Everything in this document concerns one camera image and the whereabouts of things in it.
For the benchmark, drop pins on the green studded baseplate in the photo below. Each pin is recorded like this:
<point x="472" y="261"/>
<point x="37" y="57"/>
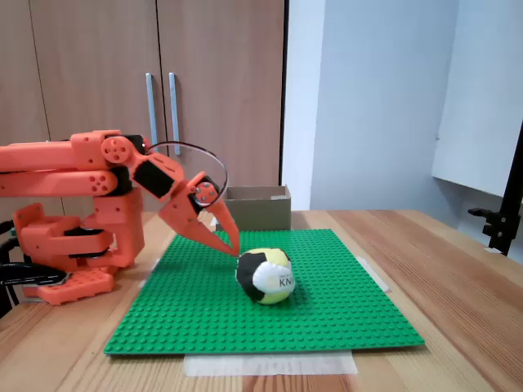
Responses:
<point x="327" y="306"/>

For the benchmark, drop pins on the white wall panel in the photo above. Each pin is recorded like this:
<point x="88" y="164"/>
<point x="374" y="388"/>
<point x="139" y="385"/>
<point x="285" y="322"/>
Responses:
<point x="482" y="102"/>

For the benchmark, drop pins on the brown wooden cabinet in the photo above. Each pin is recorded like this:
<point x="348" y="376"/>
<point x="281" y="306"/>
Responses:
<point x="102" y="32"/>

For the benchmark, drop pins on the black camera stand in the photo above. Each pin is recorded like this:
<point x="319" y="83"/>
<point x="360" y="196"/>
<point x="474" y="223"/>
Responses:
<point x="500" y="228"/>

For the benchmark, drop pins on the wide clear tape strip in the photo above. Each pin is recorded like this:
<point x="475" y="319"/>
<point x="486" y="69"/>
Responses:
<point x="269" y="365"/>

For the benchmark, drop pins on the black yellow white ball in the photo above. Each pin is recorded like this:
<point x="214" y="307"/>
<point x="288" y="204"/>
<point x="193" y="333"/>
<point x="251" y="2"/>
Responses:
<point x="265" y="277"/>

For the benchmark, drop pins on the open cardboard box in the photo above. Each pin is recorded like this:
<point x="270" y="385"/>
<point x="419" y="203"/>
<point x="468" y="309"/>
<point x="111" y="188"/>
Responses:
<point x="261" y="212"/>

